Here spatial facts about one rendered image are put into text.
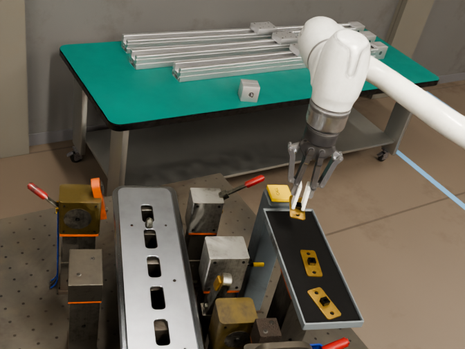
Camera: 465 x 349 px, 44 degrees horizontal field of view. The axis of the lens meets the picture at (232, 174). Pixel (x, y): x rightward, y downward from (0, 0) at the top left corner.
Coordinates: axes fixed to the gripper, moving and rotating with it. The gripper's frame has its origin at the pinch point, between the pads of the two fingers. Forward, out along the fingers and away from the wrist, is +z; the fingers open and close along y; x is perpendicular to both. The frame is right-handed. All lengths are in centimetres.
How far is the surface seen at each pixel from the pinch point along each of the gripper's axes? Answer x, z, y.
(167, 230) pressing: -7.5, 25.8, 31.0
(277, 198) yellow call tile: -10.1, 9.9, 3.5
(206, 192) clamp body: -19.7, 19.8, 22.1
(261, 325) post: 27.8, 15.9, 5.8
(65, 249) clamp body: -5, 38, 58
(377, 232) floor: -147, 126, -83
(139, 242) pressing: -1.3, 25.8, 37.5
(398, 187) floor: -197, 126, -105
